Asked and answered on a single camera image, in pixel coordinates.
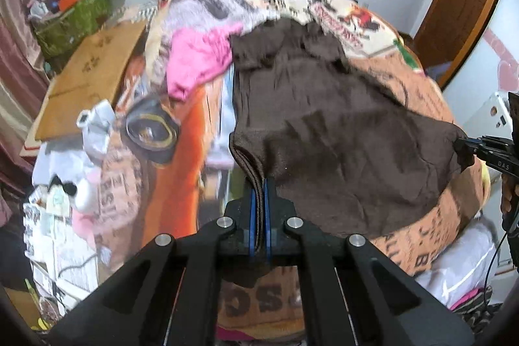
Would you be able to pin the printed blanket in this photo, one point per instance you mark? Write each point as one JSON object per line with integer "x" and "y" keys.
{"x": 178, "y": 175}

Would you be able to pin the white bedding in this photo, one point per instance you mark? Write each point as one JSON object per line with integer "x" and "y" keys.
{"x": 458, "y": 265}

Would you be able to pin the pink cloth garment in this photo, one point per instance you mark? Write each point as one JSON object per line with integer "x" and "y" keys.
{"x": 194, "y": 58}

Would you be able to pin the brown cloth garment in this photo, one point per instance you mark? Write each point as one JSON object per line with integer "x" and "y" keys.
{"x": 324, "y": 127}

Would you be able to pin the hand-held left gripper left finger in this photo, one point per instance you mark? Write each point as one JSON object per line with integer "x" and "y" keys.
{"x": 253, "y": 210}

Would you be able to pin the white plush toy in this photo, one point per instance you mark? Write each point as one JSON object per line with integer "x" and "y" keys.
{"x": 79, "y": 194}

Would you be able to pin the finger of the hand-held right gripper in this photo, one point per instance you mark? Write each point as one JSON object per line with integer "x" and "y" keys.
{"x": 468, "y": 146}

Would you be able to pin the white crumpled cloth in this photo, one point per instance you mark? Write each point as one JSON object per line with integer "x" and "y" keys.
{"x": 99, "y": 131}

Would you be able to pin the wooden lap desk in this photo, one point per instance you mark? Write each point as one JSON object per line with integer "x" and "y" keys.
{"x": 89, "y": 74}

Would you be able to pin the pile of white packets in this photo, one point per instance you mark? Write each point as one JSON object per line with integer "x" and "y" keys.
{"x": 48, "y": 236}

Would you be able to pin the white device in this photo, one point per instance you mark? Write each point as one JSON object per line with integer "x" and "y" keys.
{"x": 488, "y": 115}

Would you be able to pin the pink striped curtain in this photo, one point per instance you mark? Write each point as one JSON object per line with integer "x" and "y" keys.
{"x": 16, "y": 86}

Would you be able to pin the small white charger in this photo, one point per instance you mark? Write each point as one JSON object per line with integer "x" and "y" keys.
{"x": 84, "y": 120}

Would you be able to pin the person's right hand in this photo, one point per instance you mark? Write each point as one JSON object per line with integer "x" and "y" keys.
{"x": 510, "y": 204}

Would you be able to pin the green fabric storage box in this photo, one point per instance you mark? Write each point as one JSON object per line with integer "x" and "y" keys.
{"x": 73, "y": 23}

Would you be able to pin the striped bedsheet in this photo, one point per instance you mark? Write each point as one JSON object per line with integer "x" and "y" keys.
{"x": 142, "y": 10}

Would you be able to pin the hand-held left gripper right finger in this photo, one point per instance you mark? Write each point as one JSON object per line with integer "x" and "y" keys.
{"x": 268, "y": 210}

